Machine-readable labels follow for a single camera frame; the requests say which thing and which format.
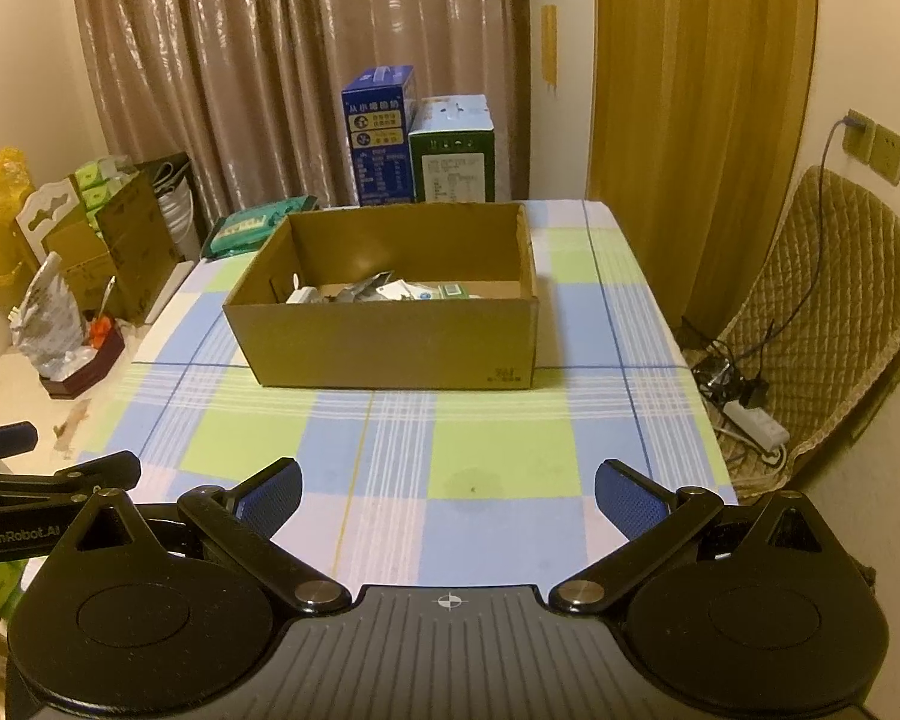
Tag silver foil pouch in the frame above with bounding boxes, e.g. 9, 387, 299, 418
337, 270, 398, 301

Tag wall socket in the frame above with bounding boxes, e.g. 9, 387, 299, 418
844, 111, 900, 185

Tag white carved chair back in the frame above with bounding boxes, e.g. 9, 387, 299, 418
15, 174, 91, 271

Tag green tissue packs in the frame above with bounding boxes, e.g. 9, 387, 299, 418
75, 157, 132, 211

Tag dark red wooden tray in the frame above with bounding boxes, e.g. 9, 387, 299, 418
41, 330, 125, 398

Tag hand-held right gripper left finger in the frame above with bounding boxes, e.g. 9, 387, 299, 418
73, 456, 352, 614

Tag green wipes packet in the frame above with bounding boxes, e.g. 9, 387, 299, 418
199, 196, 320, 260

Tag green carton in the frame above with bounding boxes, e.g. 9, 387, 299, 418
407, 95, 496, 203

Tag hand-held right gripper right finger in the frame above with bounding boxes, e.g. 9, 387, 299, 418
547, 457, 832, 614

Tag stack of white buckets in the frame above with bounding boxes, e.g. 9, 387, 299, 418
154, 157, 200, 260

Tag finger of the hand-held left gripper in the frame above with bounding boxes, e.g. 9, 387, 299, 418
0, 424, 38, 464
0, 451, 142, 503

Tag brown cardboard box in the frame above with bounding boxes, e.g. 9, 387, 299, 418
223, 202, 541, 391

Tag open brown cardboard carton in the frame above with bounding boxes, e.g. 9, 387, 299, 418
94, 154, 196, 323

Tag blue milk carton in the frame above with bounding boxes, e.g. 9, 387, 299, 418
341, 64, 421, 205

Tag cream tablecloth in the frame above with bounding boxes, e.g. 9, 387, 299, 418
0, 315, 140, 481

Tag brown curtain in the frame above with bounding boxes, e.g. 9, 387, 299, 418
71, 0, 530, 218

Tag yellow curtain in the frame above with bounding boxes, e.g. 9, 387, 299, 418
589, 0, 818, 331

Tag white board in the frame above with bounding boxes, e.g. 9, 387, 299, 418
131, 262, 196, 365

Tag chair with quilted cover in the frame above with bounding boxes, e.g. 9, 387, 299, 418
682, 165, 900, 481

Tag checked cloth covered desktop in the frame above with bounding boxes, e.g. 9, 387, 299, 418
75, 199, 740, 593

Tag charger plug with cable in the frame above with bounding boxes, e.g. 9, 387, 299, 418
709, 111, 871, 383

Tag white power strip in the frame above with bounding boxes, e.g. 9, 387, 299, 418
724, 399, 790, 443

